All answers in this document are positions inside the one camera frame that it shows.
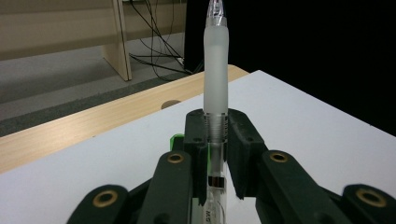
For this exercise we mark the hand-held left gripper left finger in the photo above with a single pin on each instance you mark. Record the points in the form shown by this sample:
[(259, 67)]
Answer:
[(196, 133)]

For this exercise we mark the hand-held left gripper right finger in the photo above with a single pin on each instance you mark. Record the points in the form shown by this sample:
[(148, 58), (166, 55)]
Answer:
[(243, 143)]

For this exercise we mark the green and white highlighter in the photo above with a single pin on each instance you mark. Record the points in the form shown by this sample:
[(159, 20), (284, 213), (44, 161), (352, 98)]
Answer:
[(172, 140)]

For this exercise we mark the clear plastic pen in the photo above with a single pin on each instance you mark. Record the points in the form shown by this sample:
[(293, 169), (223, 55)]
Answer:
[(215, 62)]

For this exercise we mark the white board table cover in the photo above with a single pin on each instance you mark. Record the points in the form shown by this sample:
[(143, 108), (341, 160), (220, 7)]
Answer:
[(311, 140)]

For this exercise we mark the light wooden table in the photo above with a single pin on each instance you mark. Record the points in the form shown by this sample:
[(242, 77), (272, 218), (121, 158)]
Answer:
[(93, 124)]

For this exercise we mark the dark curtain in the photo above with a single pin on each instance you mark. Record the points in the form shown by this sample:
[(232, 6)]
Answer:
[(311, 46)]

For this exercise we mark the light wooden shelf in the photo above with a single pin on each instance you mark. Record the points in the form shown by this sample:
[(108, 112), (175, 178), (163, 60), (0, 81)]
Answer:
[(46, 31)]

